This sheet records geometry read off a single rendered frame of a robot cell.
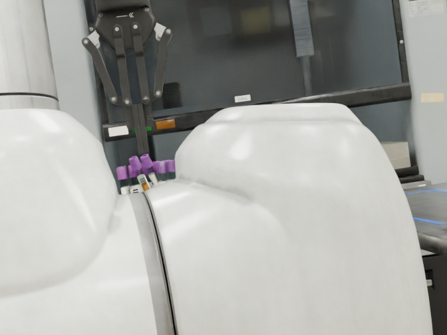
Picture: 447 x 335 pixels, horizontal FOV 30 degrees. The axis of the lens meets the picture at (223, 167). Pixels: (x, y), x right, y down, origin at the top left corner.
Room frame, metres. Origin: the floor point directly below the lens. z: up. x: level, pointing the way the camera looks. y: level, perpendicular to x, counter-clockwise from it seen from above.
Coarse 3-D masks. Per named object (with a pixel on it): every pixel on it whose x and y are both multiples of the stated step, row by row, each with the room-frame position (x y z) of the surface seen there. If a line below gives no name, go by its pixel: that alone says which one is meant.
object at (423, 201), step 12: (408, 192) 1.30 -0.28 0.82; (420, 192) 1.27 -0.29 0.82; (432, 192) 1.25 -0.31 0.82; (444, 192) 1.23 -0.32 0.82; (408, 204) 1.15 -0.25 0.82; (420, 204) 1.13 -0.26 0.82; (432, 204) 1.11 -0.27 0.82; (444, 204) 1.10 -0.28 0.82; (420, 216) 1.02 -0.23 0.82; (432, 216) 1.00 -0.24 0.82; (444, 216) 0.99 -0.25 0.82; (420, 228) 0.93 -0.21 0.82; (432, 228) 0.91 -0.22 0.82; (444, 228) 0.90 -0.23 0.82; (420, 240) 0.90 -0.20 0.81; (432, 240) 0.87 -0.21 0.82; (444, 240) 0.84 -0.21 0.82; (432, 252) 0.87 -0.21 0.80; (444, 252) 0.84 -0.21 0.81
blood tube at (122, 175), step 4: (116, 168) 1.34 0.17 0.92; (120, 168) 1.33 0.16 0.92; (124, 168) 1.34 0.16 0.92; (120, 172) 1.33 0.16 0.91; (124, 172) 1.34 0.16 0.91; (120, 176) 1.33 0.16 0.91; (124, 176) 1.33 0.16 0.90; (120, 180) 1.34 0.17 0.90; (124, 180) 1.33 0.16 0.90; (120, 184) 1.34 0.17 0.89; (124, 184) 1.33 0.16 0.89; (120, 188) 1.34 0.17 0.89; (124, 188) 1.33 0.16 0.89; (124, 192) 1.33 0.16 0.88; (128, 192) 1.34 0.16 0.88
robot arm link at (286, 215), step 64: (256, 128) 0.51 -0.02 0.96; (320, 128) 0.51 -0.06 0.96; (192, 192) 0.51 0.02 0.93; (256, 192) 0.49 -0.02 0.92; (320, 192) 0.49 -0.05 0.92; (384, 192) 0.51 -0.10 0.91; (192, 256) 0.48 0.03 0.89; (256, 256) 0.48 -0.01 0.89; (320, 256) 0.49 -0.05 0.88; (384, 256) 0.50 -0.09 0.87; (192, 320) 0.47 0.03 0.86; (256, 320) 0.48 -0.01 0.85; (320, 320) 0.49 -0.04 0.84; (384, 320) 0.50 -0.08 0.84
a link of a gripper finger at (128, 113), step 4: (120, 96) 1.16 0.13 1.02; (120, 100) 1.16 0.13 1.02; (120, 104) 1.16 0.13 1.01; (124, 108) 1.16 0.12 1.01; (128, 108) 1.16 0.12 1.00; (124, 112) 1.16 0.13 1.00; (128, 112) 1.16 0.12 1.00; (128, 116) 1.16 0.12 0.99; (132, 116) 1.16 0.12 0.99; (128, 120) 1.16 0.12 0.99; (132, 120) 1.16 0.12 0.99; (128, 124) 1.16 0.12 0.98; (132, 124) 1.16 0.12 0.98; (128, 128) 1.16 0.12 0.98; (132, 128) 1.16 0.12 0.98
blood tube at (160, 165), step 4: (156, 164) 1.36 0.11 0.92; (160, 164) 1.36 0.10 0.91; (164, 164) 1.36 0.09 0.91; (156, 168) 1.36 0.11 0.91; (160, 168) 1.36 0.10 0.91; (164, 168) 1.36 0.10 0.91; (156, 172) 1.36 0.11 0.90; (160, 172) 1.36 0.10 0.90; (164, 172) 1.36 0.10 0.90; (160, 176) 1.36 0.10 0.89; (164, 176) 1.36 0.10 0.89; (160, 180) 1.36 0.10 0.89; (164, 180) 1.36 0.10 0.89
